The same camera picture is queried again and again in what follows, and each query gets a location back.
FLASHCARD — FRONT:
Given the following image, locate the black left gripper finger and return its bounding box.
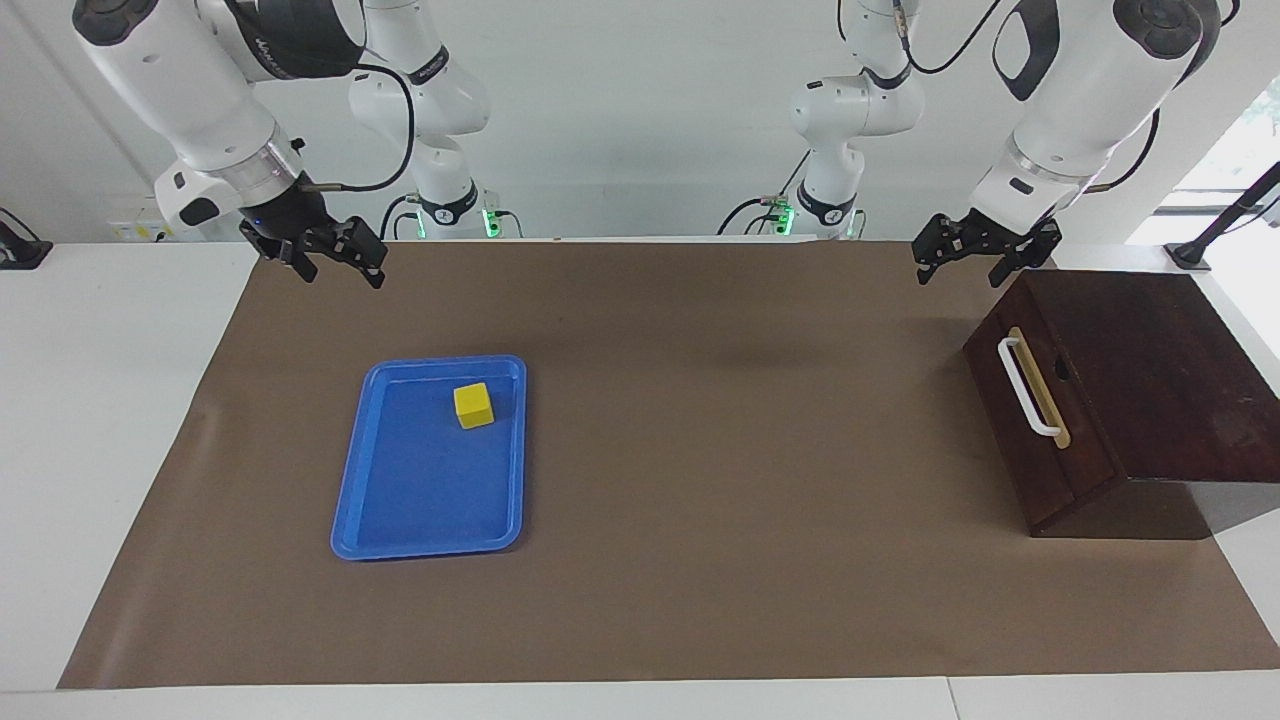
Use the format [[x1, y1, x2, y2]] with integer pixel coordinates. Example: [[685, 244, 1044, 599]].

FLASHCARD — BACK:
[[988, 224, 1063, 290], [912, 213, 967, 288]]

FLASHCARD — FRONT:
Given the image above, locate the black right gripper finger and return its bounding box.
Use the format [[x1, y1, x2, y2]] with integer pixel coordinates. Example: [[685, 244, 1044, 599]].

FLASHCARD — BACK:
[[262, 244, 319, 285], [335, 218, 389, 291]]

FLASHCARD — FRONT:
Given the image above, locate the dark wooden drawer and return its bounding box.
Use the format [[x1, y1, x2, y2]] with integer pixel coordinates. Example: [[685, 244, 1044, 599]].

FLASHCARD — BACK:
[[975, 272, 1127, 511]]

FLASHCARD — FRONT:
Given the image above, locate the white drawer handle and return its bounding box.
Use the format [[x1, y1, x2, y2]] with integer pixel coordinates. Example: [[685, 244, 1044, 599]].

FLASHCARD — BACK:
[[997, 337, 1064, 439]]

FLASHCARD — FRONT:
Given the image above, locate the beige handle backplate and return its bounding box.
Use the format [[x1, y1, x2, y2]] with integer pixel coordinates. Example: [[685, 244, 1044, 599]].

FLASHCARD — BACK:
[[1007, 326, 1072, 450]]

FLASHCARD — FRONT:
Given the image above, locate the yellow cube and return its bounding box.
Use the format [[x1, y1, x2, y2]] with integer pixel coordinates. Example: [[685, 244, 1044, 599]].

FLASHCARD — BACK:
[[453, 382, 497, 431]]

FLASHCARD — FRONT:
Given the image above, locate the dark wooden cabinet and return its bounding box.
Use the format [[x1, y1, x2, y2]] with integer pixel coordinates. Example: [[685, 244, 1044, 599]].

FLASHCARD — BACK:
[[963, 270, 1280, 541]]

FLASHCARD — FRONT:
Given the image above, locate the blue plastic tray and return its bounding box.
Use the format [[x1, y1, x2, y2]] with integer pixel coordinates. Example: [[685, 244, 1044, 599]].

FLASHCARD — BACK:
[[330, 355, 528, 561]]

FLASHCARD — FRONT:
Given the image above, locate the brown table mat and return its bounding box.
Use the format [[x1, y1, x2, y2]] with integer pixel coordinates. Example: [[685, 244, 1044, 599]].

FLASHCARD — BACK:
[[58, 238, 1280, 691]]

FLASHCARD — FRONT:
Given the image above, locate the black base cable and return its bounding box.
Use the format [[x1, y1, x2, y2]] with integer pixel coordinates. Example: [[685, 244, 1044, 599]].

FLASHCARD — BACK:
[[380, 193, 421, 241], [717, 148, 813, 237]]

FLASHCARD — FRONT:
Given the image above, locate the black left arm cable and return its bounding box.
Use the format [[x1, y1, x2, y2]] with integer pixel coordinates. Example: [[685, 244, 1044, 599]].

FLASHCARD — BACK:
[[895, 0, 1241, 194]]

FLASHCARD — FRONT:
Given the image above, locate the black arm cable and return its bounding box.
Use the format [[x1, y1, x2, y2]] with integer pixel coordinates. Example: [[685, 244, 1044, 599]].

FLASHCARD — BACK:
[[895, 0, 1241, 194], [300, 63, 417, 193]]

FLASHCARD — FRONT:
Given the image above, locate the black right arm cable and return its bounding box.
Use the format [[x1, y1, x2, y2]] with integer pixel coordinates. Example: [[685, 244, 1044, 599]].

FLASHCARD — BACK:
[[300, 63, 417, 193]]

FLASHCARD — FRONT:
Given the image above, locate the yellow marked wall socket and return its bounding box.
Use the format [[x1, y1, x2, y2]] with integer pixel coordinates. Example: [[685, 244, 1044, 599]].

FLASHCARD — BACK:
[[110, 220, 201, 244]]

